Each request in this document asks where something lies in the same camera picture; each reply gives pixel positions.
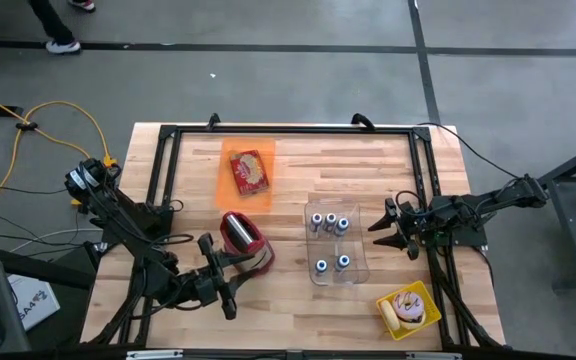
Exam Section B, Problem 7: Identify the white printed cardboard box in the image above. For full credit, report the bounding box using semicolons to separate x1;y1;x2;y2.
6;273;62;332

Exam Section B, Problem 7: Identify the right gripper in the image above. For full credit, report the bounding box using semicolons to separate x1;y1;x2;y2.
366;190;434;261

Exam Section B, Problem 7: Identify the red snack packet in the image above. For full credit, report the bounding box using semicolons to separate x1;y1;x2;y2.
228;148;271;197

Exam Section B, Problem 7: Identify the yellow extension cable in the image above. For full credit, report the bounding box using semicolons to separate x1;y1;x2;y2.
0;84;119;229

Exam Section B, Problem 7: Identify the chocolate frosted toy donut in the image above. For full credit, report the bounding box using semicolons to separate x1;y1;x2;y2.
398;310;428;331

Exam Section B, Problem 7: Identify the white frosted toy donut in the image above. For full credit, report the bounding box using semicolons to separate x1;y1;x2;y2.
391;290;426;322

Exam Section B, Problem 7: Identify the clear plastic bin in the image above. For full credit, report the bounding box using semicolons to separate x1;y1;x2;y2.
303;198;371;288

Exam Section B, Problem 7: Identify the black desk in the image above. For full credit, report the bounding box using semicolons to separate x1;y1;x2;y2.
0;227;97;354

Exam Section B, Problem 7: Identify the yellow plastic tray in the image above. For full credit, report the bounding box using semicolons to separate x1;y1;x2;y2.
374;279;443;342

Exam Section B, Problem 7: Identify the person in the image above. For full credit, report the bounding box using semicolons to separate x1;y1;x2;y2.
26;0;97;55

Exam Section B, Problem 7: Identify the shiny metal box grater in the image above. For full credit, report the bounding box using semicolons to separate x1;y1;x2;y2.
218;210;276;275

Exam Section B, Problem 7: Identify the silver metal bracket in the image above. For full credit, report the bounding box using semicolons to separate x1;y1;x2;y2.
125;349;184;360
405;351;464;360

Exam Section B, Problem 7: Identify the black aluminium table frame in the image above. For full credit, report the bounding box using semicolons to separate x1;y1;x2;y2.
85;122;508;351

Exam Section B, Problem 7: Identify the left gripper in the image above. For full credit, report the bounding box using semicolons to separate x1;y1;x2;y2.
181;232;265;321

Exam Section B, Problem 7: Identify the black metal stand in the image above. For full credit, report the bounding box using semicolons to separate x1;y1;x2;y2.
535;135;576;291

